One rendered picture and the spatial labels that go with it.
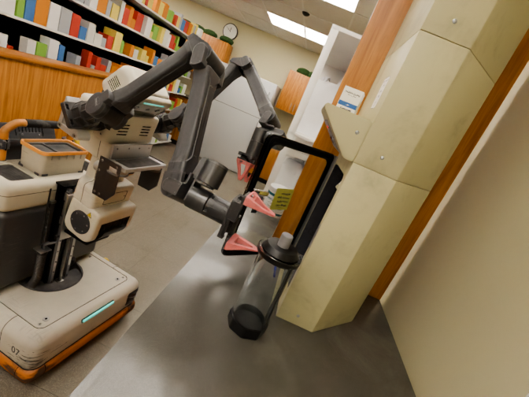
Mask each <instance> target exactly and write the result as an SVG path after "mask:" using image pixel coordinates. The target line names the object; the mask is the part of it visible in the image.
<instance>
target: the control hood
mask: <svg viewBox="0 0 529 397"><path fill-rule="evenodd" d="M321 113H322V115H323V118H324V120H327V121H328V123H329V126H330V129H331V132H332V135H333V137H334V140H335V143H336V146H337V148H338V149H336V148H335V149H336V150H337V151H338V152H339V153H340V154H341V155H342V156H343V157H344V158H345V159H346V160H349V161H353V160H354V159H355V157H356V156H357V153H358V151H359V149H360V148H361V145H362V143H363V142H364V139H365V137H366V135H367V134H368V131H369V129H370V127H371V126H372V121H370V120H368V119H366V118H363V117H361V116H358V115H356V114H354V113H351V112H349V111H347V110H345V109H342V108H340V107H337V106H334V105H332V104H331V103H326V104H325V105H324V107H323V108H322V110H321ZM333 146H334V145H333ZM334 147H335V146H334Z"/></svg>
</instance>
